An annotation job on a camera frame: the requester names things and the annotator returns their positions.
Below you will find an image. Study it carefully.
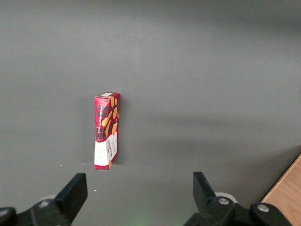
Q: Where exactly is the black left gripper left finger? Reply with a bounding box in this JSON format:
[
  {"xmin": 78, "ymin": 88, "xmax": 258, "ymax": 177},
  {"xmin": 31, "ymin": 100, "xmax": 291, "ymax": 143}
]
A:
[{"xmin": 30, "ymin": 173, "xmax": 88, "ymax": 226}]

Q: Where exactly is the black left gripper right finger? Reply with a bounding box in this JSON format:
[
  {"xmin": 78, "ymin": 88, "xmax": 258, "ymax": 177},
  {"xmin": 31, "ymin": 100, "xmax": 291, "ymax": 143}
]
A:
[{"xmin": 185, "ymin": 171, "xmax": 253, "ymax": 226}]

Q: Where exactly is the red tartan shortbread box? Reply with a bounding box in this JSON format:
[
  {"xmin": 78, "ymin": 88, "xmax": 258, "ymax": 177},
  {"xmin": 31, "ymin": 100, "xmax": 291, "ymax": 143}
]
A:
[{"xmin": 93, "ymin": 92, "xmax": 121, "ymax": 171}]

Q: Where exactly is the wooden drawer cabinet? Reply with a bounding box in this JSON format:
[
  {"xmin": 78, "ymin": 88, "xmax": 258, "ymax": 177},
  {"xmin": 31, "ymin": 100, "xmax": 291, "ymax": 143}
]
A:
[{"xmin": 260, "ymin": 152, "xmax": 301, "ymax": 226}]

